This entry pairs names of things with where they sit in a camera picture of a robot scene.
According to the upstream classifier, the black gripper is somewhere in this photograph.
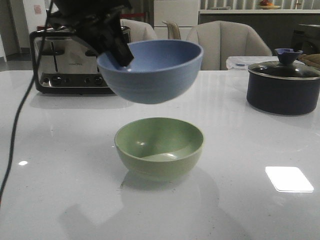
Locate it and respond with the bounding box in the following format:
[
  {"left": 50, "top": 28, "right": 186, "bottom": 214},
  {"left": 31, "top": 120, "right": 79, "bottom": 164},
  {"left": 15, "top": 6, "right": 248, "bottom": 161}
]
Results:
[{"left": 47, "top": 0, "right": 134, "bottom": 67}]

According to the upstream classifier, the blue plastic bowl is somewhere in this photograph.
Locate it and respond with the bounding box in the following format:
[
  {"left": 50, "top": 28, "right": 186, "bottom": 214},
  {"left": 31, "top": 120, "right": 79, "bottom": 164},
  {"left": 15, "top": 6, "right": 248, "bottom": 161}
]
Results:
[{"left": 97, "top": 39, "right": 204, "bottom": 104}]

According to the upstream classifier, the green plastic bowl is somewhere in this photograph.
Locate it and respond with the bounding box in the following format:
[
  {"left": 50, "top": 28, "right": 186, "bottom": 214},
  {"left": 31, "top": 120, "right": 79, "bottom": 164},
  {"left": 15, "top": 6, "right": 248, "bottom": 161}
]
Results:
[{"left": 114, "top": 117, "right": 204, "bottom": 182}]

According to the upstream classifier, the beige upholstered chair left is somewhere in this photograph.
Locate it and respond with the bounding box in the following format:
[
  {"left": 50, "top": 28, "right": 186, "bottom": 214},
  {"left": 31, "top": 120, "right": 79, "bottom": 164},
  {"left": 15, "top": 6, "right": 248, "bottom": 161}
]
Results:
[{"left": 120, "top": 19, "right": 158, "bottom": 43}]

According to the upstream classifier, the beige upholstered chair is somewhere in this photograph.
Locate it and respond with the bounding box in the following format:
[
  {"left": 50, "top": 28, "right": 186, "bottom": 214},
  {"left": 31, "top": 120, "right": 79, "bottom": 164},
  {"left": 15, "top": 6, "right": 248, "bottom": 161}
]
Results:
[
  {"left": 120, "top": 19, "right": 158, "bottom": 43},
  {"left": 186, "top": 20, "right": 272, "bottom": 71}
]

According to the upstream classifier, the cream office chair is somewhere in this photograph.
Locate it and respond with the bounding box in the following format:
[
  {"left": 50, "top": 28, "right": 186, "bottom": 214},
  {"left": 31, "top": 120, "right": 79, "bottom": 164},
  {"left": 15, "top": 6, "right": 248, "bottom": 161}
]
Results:
[{"left": 162, "top": 20, "right": 181, "bottom": 40}]

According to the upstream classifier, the black and chrome toaster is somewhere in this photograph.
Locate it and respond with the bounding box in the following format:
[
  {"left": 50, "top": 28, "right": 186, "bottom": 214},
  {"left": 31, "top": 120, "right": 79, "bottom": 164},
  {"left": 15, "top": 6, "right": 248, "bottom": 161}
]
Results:
[{"left": 29, "top": 25, "right": 132, "bottom": 95}]

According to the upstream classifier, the white cabinet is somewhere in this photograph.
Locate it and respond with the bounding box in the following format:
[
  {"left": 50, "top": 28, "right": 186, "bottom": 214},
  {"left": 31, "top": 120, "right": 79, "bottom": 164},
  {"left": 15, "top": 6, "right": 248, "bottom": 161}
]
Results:
[{"left": 153, "top": 0, "right": 200, "bottom": 40}]

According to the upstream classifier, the beige upholstered chair right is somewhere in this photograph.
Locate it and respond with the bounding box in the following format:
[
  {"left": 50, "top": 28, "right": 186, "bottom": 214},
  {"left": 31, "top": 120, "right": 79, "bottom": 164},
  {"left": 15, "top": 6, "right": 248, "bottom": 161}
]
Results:
[{"left": 186, "top": 20, "right": 272, "bottom": 71}]

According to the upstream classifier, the clear plastic container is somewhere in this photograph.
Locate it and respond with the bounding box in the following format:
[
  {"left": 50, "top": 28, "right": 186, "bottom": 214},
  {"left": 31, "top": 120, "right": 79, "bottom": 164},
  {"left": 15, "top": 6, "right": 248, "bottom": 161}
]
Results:
[{"left": 225, "top": 56, "right": 278, "bottom": 71}]

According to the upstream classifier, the fruit bowl on counter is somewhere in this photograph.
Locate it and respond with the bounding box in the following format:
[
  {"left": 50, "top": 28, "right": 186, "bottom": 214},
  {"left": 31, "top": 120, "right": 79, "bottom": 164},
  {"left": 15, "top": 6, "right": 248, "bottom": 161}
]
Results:
[{"left": 258, "top": 0, "right": 281, "bottom": 10}]

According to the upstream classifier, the glass pot lid blue knob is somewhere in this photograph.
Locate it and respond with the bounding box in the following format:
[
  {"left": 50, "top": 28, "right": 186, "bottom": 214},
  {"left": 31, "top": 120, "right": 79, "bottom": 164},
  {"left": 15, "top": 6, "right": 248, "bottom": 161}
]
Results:
[{"left": 247, "top": 48, "right": 320, "bottom": 81}]

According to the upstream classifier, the dark blue cooking pot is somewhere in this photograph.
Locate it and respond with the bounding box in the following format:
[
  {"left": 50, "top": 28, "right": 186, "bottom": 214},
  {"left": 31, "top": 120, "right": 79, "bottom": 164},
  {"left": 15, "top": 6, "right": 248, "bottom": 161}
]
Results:
[{"left": 246, "top": 73, "right": 320, "bottom": 116}]

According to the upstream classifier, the brown cloth item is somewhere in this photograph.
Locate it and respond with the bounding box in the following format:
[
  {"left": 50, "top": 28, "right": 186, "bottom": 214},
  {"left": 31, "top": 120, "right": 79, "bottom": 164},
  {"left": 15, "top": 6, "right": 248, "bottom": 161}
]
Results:
[{"left": 298, "top": 53, "right": 320, "bottom": 69}]

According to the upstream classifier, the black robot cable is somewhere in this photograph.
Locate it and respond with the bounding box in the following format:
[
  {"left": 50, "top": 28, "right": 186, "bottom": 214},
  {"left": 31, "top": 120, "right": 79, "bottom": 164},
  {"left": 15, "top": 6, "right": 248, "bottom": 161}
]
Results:
[{"left": 0, "top": 0, "right": 55, "bottom": 201}]

